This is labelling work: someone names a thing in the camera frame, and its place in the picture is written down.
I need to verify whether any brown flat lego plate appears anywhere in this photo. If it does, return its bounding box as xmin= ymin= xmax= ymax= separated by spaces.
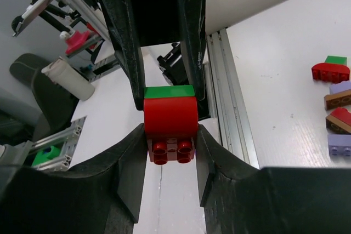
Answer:
xmin=324 ymin=90 xmax=351 ymax=111

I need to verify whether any red white clamp tool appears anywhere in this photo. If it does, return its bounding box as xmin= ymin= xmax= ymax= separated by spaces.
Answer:
xmin=59 ymin=31 xmax=90 ymax=55

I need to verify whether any red green half-round lego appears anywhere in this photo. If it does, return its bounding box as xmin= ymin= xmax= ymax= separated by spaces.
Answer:
xmin=144 ymin=85 xmax=199 ymax=165

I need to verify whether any red brown lego brick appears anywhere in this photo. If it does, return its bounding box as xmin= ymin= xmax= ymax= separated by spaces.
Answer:
xmin=326 ymin=107 xmax=350 ymax=134

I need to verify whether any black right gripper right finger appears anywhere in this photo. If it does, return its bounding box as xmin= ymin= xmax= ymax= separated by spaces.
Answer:
xmin=196 ymin=125 xmax=350 ymax=233

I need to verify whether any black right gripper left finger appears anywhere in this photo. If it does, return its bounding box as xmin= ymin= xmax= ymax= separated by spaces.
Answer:
xmin=1 ymin=124 xmax=147 ymax=233

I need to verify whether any black compartment container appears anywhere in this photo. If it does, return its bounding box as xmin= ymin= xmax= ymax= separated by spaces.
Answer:
xmin=100 ymin=0 xmax=210 ymax=119

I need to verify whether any green block on frame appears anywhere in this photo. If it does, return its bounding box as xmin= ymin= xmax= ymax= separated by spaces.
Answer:
xmin=31 ymin=146 xmax=61 ymax=167

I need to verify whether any lavender lego brick front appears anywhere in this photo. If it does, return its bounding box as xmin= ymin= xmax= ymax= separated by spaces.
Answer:
xmin=327 ymin=134 xmax=351 ymax=157

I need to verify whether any aluminium right rail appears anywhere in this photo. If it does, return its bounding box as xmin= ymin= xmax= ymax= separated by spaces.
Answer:
xmin=207 ymin=28 xmax=259 ymax=168

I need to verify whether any white grey cylinder bottle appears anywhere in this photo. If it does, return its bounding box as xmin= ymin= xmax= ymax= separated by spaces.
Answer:
xmin=41 ymin=57 xmax=95 ymax=101

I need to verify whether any lavender lego near plate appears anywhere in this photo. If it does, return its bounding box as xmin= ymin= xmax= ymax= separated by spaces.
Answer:
xmin=330 ymin=81 xmax=351 ymax=94

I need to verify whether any red curved lego with green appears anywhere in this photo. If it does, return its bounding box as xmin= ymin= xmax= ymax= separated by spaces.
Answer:
xmin=311 ymin=55 xmax=350 ymax=84

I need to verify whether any dark office chair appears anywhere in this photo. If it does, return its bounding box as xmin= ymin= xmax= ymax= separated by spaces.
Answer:
xmin=1 ymin=53 xmax=78 ymax=145

